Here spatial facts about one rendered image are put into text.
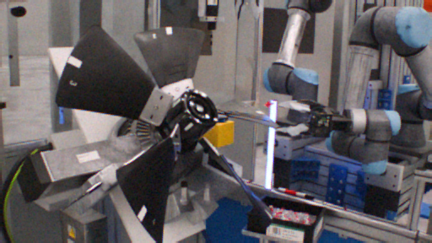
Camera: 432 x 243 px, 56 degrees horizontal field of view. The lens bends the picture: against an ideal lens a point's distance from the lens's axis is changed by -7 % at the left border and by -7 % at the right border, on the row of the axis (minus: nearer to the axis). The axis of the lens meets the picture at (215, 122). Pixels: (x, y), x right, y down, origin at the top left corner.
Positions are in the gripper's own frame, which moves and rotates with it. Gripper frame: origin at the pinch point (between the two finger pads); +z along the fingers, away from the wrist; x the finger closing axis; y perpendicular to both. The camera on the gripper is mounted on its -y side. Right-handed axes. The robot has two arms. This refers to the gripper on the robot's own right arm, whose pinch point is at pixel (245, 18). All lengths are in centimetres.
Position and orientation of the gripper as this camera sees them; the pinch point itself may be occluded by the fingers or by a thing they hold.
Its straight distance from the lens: 175.9
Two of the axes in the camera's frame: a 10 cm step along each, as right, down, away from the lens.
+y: 6.4, -1.4, 7.6
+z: -0.3, 9.8, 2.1
